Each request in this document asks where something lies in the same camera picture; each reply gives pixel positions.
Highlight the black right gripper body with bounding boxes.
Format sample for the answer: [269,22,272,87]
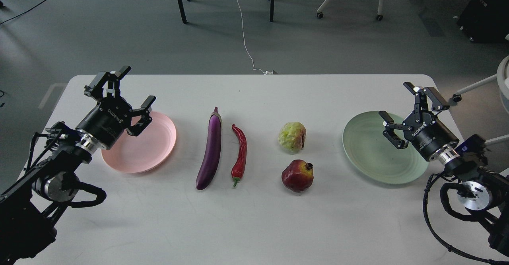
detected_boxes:
[403,111,459,162]

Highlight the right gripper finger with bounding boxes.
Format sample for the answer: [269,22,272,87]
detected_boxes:
[379,111,410,150]
[403,82,450,116]

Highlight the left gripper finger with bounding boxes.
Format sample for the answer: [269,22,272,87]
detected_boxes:
[126,95,156,136]
[84,66,132,99]

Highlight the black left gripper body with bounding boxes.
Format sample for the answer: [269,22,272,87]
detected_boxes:
[76,96,132,150]

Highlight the purple eggplant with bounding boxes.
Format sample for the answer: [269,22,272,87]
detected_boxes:
[196,107,222,190]

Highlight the red pomegranate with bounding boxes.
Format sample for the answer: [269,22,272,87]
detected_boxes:
[281,159,314,193]

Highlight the green yellow custard apple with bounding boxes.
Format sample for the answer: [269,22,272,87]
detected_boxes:
[278,122,307,153]

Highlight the red chili pepper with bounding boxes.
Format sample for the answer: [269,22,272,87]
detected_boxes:
[231,124,247,188]

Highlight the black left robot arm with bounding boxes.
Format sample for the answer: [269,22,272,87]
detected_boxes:
[0,66,155,265]

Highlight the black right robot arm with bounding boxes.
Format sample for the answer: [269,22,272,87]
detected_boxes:
[379,82,509,265]

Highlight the light green plate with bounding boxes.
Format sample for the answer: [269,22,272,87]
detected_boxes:
[342,111,429,185]

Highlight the pink plate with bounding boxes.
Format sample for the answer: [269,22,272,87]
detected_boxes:
[101,111,177,174]

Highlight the white chair at right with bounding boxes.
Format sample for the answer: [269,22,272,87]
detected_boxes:
[451,57,509,146]

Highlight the black equipment case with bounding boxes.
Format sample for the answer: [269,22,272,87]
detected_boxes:
[457,0,509,43]

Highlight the white cable on floor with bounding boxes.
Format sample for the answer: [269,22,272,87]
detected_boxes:
[229,0,274,75]

